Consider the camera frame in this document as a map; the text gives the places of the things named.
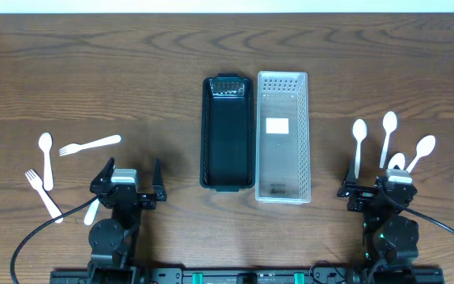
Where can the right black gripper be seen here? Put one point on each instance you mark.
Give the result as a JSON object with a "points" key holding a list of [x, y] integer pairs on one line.
{"points": [[365, 197]]}

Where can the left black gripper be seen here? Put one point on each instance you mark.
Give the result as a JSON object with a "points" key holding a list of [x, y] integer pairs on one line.
{"points": [[131, 193]]}

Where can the white plastic fork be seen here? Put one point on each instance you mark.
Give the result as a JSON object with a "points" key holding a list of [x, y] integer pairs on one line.
{"points": [[74, 148], [37, 184], [91, 213]]}

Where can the white plastic spoon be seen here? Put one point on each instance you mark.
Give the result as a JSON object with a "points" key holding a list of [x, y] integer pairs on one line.
{"points": [[389, 124], [359, 131], [45, 144], [423, 148], [397, 161]]}

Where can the clear perforated plastic basket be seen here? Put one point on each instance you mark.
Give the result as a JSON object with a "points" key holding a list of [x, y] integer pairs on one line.
{"points": [[283, 152]]}

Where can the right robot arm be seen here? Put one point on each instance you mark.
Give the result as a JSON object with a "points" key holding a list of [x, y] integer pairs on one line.
{"points": [[389, 239]]}

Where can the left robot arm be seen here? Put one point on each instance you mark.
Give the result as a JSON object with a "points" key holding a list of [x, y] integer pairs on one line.
{"points": [[113, 240]]}

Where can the black plastic basket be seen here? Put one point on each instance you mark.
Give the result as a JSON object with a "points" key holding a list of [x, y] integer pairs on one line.
{"points": [[227, 160]]}

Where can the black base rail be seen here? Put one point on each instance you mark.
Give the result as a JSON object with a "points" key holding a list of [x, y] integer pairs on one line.
{"points": [[316, 275]]}

